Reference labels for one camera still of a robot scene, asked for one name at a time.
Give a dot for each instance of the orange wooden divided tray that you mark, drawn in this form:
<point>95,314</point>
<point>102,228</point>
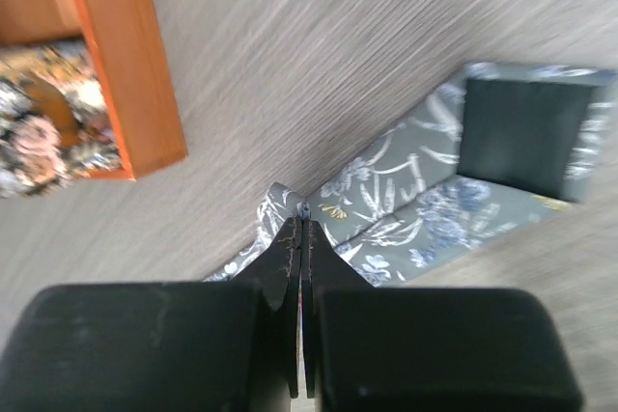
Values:
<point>129,58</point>

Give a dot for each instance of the grey floral tie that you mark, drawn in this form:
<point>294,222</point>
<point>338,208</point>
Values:
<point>495,148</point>

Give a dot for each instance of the cat pattern tie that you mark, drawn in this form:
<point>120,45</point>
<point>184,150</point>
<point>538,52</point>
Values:
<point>55,127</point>

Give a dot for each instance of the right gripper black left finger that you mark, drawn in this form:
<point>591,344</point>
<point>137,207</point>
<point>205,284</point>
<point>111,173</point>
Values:
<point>162,346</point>

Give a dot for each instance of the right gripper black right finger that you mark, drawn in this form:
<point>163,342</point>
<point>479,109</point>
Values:
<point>425,349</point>

